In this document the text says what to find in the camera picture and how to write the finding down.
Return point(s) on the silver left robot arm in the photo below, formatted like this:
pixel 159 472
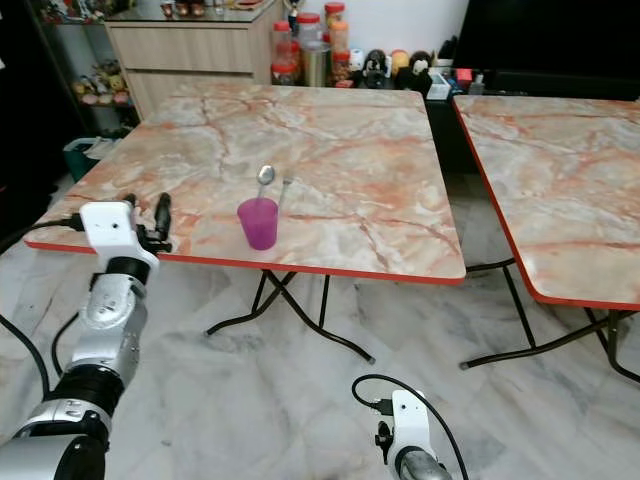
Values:
pixel 105 320

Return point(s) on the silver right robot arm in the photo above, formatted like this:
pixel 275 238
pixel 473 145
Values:
pixel 420 468

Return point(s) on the marble top folding table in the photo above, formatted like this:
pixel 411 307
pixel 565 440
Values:
pixel 560 180
pixel 360 170

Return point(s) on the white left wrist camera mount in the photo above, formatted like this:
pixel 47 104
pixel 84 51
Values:
pixel 110 228

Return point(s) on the black and white plush toy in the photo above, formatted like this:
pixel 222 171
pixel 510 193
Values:
pixel 356 62

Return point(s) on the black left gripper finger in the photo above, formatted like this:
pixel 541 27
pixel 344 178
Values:
pixel 162 208
pixel 129 199

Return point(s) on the green plastic bin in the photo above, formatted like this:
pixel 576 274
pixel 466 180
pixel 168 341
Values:
pixel 85 160

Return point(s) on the purple plastic cup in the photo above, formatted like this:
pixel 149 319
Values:
pixel 257 225

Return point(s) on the silver metal tin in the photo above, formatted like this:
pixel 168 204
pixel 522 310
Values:
pixel 316 63

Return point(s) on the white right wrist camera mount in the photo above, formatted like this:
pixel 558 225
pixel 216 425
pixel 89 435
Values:
pixel 410 420

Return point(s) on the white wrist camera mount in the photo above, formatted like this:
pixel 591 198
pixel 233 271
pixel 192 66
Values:
pixel 410 420
pixel 110 228

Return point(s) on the yellow plush toy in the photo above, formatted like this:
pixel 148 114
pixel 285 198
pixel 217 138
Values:
pixel 400 60

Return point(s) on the glass shelf with figurines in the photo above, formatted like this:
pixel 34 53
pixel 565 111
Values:
pixel 100 75

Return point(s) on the metal spoon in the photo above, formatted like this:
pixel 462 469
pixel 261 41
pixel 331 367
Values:
pixel 265 175

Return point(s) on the black television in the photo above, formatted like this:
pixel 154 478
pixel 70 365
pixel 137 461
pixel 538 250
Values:
pixel 550 30

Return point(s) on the light wooden drawer cabinet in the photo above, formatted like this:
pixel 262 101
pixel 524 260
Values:
pixel 190 55

